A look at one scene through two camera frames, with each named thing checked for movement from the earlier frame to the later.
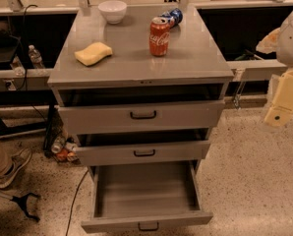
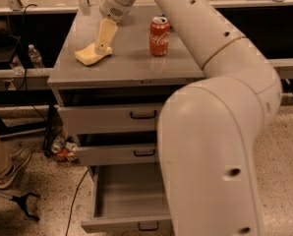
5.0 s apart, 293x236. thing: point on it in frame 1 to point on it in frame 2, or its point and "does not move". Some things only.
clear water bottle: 35,57 does not move
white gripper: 292,43 to 111,7
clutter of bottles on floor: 66,149 does not move
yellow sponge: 93,53 does not move
